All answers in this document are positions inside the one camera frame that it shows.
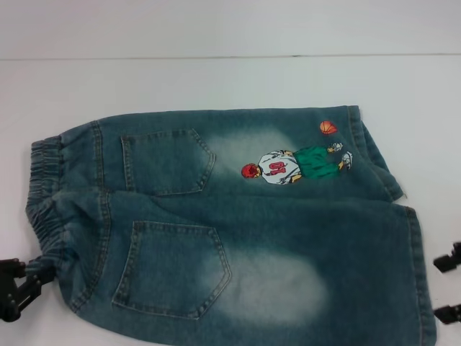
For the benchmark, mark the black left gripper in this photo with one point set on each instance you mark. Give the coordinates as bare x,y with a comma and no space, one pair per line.
7,295

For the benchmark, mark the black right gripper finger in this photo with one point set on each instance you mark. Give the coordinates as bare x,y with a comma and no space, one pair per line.
448,259
450,313

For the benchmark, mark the blue denim shorts with print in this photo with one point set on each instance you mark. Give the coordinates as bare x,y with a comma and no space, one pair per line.
259,230

